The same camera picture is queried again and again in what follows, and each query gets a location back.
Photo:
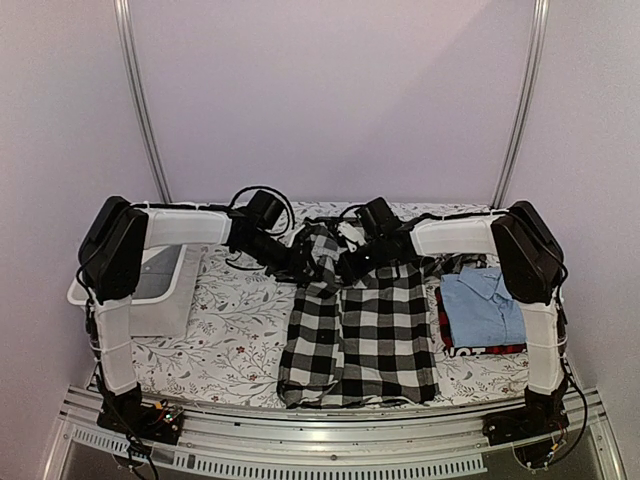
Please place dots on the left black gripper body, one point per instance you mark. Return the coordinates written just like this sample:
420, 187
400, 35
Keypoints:
280, 265

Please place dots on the right aluminium frame post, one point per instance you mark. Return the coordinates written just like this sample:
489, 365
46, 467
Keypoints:
532, 66

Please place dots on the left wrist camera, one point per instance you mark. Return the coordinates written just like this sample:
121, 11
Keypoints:
265, 209

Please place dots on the aluminium frame post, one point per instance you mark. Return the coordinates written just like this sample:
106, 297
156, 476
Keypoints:
125, 27
532, 66

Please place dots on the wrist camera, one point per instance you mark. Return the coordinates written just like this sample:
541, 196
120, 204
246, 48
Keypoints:
265, 209
360, 224

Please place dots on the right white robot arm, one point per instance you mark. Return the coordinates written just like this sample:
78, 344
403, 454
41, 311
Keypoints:
530, 258

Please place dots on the white plastic bin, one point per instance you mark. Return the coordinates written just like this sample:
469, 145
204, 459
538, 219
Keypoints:
161, 303

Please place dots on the floral white tablecloth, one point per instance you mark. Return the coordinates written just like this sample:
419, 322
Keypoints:
236, 332

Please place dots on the folded red black shirt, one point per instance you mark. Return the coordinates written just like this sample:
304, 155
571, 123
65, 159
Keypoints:
453, 351

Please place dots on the aluminium front rail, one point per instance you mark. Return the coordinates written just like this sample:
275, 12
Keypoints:
227, 442

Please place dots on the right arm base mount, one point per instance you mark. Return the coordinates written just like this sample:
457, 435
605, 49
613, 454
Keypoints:
542, 414

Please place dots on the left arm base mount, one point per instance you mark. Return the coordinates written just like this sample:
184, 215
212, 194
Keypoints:
128, 414

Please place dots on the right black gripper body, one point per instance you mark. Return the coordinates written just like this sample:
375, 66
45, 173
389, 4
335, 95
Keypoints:
363, 267

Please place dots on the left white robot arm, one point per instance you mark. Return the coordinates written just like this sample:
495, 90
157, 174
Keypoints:
110, 260

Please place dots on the left aluminium frame post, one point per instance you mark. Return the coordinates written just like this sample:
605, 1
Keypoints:
125, 27

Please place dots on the black white plaid shirt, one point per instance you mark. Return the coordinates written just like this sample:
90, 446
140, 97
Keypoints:
369, 343

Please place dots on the folded light blue shirt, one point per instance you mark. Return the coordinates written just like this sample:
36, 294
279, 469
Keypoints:
480, 310

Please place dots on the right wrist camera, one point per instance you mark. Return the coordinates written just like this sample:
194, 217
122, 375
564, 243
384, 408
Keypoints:
360, 224

